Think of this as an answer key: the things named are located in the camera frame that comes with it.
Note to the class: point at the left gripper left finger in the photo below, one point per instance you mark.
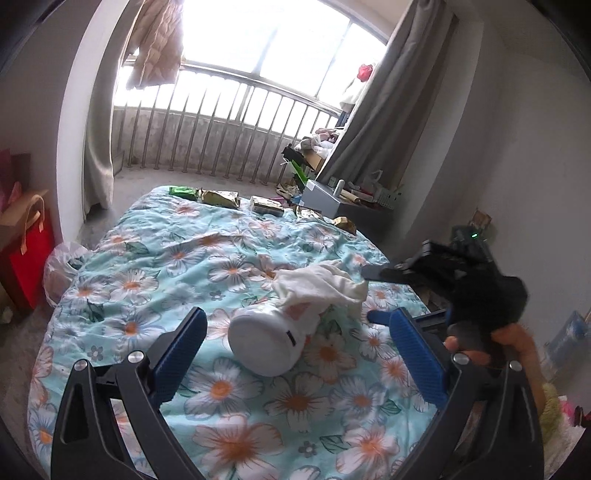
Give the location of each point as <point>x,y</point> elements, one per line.
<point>87,443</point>

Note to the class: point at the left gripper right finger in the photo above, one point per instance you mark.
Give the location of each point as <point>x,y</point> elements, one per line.
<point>486,425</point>

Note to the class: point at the white plastic bag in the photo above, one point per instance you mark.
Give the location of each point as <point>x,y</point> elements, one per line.
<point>303,294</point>

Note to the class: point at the right hand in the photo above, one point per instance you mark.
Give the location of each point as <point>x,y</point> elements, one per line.
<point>517,343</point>

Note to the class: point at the grey cabinet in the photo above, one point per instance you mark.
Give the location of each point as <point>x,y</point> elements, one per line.
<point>373,220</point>

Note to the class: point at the blue water bottle on dispenser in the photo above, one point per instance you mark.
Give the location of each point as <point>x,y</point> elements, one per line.
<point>568,340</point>

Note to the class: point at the floral teal bed quilt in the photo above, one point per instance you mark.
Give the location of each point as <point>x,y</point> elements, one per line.
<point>349,408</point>

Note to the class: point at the grey curtain right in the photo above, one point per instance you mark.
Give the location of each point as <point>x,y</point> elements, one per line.
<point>386,123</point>

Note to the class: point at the grey curtain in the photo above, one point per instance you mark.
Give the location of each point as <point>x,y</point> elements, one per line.
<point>98,188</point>
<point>386,123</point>

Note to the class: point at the white bag on floor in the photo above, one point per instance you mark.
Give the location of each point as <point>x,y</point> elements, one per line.
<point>61,267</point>

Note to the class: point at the white cylindrical jar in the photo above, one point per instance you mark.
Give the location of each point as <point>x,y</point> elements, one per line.
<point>266,339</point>

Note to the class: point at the red gift bag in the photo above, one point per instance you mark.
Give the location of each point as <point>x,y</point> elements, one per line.
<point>27,239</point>

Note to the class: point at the grey curtain left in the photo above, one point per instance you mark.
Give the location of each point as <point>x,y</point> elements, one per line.
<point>98,188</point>

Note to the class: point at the balcony metal railing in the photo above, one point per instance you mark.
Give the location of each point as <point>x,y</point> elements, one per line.
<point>214,122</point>

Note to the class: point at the beige puffer jacket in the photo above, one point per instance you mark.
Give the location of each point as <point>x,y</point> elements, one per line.
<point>156,38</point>

